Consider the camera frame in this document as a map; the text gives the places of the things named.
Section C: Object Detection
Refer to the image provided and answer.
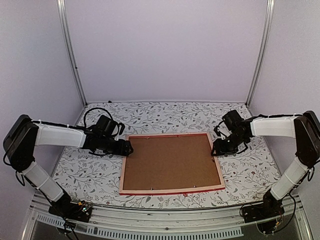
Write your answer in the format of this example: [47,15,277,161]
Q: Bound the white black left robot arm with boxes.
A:
[3,114,134,217]

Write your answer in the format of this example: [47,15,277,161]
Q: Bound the aluminium corner post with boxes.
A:
[56,0,88,107]
[245,0,275,108]

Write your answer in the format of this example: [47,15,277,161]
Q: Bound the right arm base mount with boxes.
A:
[239,187,297,235]

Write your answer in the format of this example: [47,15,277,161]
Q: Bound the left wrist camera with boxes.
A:
[114,122,125,138]

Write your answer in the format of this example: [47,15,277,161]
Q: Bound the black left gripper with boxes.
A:
[99,135,134,157]

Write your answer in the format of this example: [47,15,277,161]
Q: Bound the red wooden picture frame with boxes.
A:
[118,132,226,196]

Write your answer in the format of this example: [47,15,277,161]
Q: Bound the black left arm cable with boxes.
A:
[83,107,113,128]

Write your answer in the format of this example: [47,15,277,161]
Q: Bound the right aluminium corner post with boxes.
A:
[245,0,275,108]

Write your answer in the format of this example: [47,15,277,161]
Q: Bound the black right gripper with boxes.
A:
[212,131,248,156]

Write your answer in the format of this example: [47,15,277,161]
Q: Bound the brown backing board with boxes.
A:
[122,134,221,191]

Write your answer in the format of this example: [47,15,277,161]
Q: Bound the aluminium front rail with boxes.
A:
[21,194,315,240]

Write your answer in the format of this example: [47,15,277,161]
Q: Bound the left aluminium corner post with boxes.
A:
[56,0,88,107]

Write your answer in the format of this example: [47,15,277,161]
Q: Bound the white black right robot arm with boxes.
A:
[211,110,320,218]

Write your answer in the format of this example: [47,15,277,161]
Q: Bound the floral patterned table mat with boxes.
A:
[52,102,280,209]

